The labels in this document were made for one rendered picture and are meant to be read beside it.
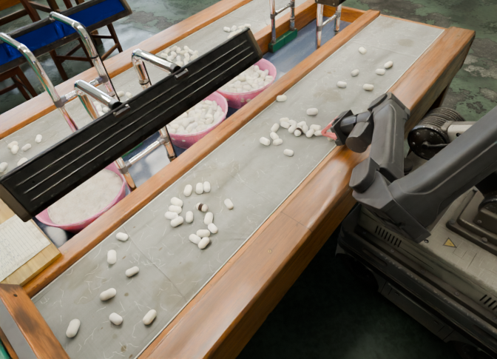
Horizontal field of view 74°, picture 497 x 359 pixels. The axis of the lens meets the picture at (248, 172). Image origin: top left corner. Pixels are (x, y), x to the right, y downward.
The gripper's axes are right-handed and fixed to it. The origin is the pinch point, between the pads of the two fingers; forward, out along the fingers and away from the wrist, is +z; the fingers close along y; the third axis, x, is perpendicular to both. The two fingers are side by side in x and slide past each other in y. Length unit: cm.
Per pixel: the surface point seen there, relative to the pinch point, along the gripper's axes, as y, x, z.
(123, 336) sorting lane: 77, 2, 3
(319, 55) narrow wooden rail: -38.9, -17.2, 19.7
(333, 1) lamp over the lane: -21.5, -31.4, -8.6
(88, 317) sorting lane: 80, -4, 11
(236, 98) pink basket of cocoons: -0.8, -22.2, 31.2
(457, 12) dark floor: -296, 37, 66
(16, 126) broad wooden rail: 59, -57, 74
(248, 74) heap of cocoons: -15.4, -26.5, 35.5
